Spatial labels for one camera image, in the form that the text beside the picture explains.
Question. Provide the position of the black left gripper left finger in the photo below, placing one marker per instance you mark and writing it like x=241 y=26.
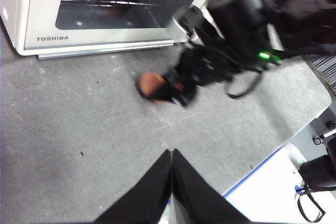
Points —
x=147 y=197

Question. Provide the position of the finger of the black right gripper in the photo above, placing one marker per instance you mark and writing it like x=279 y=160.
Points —
x=165 y=93

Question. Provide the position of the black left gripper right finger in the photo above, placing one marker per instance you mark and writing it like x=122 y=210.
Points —
x=197 y=197

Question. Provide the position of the brown egg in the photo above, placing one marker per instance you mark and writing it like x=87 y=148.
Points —
x=147 y=83

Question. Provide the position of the silver crumb tray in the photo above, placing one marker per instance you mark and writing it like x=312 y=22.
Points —
x=105 y=52

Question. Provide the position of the dark ribbed panel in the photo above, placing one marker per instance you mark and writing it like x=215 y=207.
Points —
x=325 y=72

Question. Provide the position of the cream Toshiba toaster oven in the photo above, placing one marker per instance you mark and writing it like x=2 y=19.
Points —
x=15 y=11

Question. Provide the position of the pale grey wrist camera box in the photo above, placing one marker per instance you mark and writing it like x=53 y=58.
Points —
x=183 y=22

